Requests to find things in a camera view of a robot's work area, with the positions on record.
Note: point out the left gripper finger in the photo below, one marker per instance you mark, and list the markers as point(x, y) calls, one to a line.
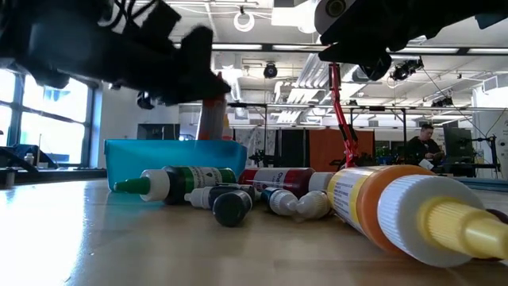
point(190, 89)

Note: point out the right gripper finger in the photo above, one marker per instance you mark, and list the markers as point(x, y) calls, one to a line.
point(365, 55)
point(365, 28)

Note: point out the large red food coloring bottle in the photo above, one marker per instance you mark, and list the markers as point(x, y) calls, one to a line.
point(278, 178)
point(212, 119)

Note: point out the blue plastic bin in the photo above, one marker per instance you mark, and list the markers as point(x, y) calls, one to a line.
point(158, 159)

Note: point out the large green food coloring bottle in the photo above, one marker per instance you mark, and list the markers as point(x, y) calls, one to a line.
point(178, 182)

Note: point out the large orange bottle yellow cap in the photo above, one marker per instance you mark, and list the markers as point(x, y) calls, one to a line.
point(397, 206)

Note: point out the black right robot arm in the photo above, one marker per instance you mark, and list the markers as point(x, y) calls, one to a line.
point(492, 20)

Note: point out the long ceiling light strip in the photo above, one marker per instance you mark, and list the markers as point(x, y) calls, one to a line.
point(488, 51)
point(238, 47)
point(424, 50)
point(297, 47)

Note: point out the black monitor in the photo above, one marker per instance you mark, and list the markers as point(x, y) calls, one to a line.
point(158, 132)
point(456, 143)

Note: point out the red desk lamp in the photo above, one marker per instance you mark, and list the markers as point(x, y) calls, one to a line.
point(341, 115)

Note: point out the large window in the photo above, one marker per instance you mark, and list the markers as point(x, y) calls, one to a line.
point(51, 119)

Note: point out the white patterned curtain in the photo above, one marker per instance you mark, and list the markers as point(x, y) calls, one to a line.
point(254, 143)

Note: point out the black tripod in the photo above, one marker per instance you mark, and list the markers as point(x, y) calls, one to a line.
point(264, 157)

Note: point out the person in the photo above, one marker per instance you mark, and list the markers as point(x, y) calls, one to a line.
point(424, 149)

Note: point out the black panel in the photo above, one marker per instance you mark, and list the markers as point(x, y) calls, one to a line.
point(293, 147)

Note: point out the white box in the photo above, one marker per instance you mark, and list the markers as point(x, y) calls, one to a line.
point(426, 164)

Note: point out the office desk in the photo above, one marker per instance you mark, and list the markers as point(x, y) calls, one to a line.
point(59, 175)

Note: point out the small white squeeze bottle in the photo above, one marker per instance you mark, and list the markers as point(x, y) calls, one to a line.
point(282, 202)

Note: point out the black monitor stand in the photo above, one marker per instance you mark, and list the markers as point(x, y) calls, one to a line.
point(493, 153)

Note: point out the black ceiling camera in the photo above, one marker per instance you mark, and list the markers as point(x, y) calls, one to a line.
point(405, 69)
point(442, 101)
point(270, 70)

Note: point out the black aluminium frame rig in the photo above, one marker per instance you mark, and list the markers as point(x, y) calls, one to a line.
point(246, 105)

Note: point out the black overhead frame bar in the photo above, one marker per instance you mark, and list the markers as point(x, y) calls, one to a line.
point(266, 47)

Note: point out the orange partition wall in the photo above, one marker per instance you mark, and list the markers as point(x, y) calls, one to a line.
point(325, 147)

